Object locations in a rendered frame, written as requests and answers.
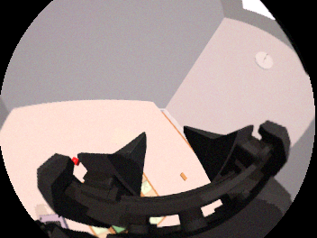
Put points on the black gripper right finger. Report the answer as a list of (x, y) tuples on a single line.
[(214, 149)]

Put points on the red die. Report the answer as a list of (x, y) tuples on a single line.
[(76, 160)]

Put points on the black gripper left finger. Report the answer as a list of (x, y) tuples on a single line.
[(127, 163)]

